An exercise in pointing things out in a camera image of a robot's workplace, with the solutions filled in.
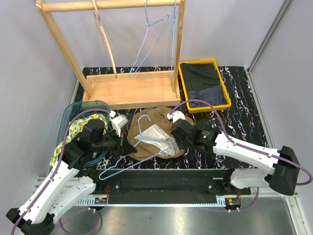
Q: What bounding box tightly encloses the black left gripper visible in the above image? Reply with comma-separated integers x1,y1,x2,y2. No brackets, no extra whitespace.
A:
93,128,138,157

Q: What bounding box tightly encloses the blue wire hanger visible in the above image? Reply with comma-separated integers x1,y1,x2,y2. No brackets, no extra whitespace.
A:
171,0,177,78
129,0,170,79
98,115,175,181

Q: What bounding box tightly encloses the tan brown skirt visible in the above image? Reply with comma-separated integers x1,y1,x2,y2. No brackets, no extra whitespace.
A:
127,107,185,161

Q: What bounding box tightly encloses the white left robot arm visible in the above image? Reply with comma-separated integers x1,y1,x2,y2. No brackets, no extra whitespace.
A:
6,116,136,235

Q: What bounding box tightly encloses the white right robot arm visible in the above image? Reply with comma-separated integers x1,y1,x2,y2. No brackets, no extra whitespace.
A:
171,118,299,196

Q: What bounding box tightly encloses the wooden hanger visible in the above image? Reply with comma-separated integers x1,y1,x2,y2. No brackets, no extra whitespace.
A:
92,0,117,78

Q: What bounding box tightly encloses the yellow plastic tray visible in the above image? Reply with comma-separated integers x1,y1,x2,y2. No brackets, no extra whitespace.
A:
179,59,231,114

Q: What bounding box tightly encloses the yellow floral cloth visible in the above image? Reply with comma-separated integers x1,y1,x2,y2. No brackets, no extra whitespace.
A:
49,114,108,168

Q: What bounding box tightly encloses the dark blue garment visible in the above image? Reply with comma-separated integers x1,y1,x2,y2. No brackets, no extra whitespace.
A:
187,85,227,106

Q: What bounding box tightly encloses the wooden clothes rack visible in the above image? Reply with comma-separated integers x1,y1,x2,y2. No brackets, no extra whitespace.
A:
35,0,185,109

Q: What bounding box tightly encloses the teal plastic basket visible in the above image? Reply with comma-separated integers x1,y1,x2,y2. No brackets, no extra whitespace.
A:
52,101,110,168

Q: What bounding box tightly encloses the black striped garment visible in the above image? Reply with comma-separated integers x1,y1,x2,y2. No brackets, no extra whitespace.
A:
180,63,220,92

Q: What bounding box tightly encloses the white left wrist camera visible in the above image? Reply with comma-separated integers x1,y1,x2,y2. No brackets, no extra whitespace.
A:
109,110,129,137

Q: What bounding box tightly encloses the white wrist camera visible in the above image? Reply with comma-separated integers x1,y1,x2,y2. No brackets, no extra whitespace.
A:
166,110,185,123
109,110,129,137

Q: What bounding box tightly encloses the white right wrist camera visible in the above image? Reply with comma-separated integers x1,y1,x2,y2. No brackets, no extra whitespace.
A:
166,110,185,123

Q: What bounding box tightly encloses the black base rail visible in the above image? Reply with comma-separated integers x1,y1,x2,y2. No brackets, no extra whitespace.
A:
77,169,251,207

